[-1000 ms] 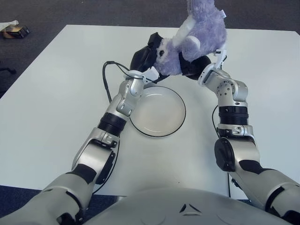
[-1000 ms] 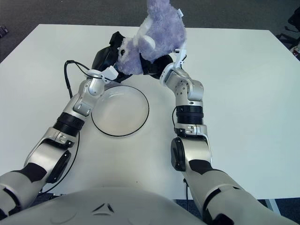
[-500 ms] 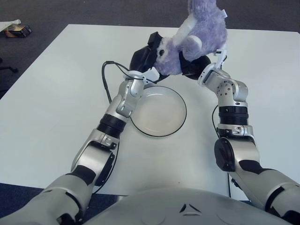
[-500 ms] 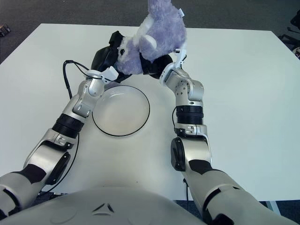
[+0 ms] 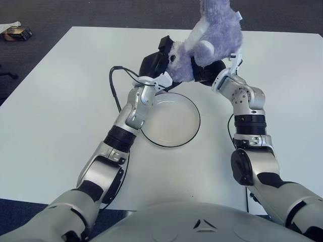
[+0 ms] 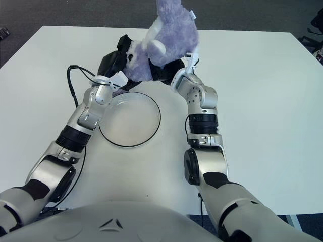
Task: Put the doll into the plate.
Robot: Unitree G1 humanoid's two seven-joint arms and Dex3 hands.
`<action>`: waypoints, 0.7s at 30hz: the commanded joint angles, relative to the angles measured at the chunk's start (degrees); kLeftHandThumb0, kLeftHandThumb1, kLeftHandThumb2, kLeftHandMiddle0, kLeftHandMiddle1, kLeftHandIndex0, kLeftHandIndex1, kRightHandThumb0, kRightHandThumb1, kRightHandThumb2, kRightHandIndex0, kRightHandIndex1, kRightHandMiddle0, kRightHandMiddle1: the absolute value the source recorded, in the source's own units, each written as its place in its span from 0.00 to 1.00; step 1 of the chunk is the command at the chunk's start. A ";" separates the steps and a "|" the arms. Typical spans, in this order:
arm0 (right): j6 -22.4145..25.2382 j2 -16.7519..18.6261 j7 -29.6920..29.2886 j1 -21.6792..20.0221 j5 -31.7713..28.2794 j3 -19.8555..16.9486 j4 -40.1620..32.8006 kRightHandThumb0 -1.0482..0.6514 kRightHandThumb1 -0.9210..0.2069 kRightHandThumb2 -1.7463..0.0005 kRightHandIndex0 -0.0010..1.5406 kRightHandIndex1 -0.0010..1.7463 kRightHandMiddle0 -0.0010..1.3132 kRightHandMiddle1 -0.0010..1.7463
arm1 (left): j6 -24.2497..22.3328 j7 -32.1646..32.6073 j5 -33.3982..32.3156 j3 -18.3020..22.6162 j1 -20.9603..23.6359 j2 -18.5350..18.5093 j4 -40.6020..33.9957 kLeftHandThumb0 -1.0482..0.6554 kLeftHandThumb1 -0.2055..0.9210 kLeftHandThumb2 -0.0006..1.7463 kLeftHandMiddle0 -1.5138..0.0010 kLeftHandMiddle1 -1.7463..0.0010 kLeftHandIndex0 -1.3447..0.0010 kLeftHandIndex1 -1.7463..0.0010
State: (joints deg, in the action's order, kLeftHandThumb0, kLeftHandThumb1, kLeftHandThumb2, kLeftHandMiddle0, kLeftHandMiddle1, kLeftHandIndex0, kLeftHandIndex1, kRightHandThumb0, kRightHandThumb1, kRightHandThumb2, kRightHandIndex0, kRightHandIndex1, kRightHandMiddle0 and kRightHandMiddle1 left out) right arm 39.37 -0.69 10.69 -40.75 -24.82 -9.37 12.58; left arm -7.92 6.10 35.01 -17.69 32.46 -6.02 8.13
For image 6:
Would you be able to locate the white plate with black rim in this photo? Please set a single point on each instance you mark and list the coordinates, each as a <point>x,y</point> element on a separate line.
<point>131,121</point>

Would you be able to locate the grey table leg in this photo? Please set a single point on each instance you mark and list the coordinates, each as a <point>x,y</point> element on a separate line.
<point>295,224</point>

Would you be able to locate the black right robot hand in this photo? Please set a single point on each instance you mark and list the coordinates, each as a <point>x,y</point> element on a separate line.
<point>171,69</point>

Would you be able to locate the purple plush bunny doll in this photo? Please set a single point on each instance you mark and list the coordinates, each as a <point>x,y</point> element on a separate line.
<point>166,40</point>

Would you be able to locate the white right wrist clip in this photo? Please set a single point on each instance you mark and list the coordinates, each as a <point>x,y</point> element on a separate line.
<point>191,61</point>

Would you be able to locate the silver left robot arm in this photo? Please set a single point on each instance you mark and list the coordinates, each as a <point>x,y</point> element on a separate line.
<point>63,156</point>

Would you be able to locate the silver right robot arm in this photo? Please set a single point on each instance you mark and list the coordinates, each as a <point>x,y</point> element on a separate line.
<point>214,156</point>

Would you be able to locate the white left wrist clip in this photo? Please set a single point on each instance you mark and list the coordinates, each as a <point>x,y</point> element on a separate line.
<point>118,79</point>

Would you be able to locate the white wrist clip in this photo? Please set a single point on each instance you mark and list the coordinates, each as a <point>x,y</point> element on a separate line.
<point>191,61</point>
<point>118,79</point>

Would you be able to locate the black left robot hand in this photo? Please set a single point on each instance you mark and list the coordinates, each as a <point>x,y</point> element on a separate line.
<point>111,64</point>

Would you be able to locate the grey robot torso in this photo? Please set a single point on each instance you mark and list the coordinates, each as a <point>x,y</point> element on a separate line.
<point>113,224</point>

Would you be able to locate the black office chair base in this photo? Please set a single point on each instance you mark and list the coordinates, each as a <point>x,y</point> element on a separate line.
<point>313,43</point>

